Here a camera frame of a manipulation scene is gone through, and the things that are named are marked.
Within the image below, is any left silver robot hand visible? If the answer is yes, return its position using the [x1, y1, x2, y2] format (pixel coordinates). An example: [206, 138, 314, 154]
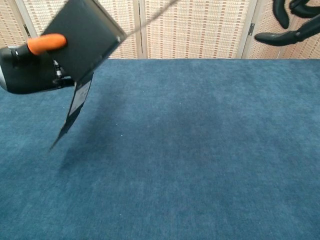
[0, 33, 76, 95]

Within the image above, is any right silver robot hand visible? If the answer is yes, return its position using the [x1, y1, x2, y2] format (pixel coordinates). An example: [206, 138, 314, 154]
[254, 0, 320, 47]

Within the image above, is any dark foldable cardboard box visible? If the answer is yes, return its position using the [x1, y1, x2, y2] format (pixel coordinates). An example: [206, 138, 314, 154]
[41, 0, 177, 151]

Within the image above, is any woven bamboo screen panel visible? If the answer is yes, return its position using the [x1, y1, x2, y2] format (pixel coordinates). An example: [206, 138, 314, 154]
[138, 0, 258, 60]
[14, 0, 145, 60]
[243, 0, 320, 60]
[0, 0, 28, 50]

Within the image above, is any blue felt table cover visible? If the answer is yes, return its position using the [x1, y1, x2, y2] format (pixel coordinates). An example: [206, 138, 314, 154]
[0, 58, 320, 240]

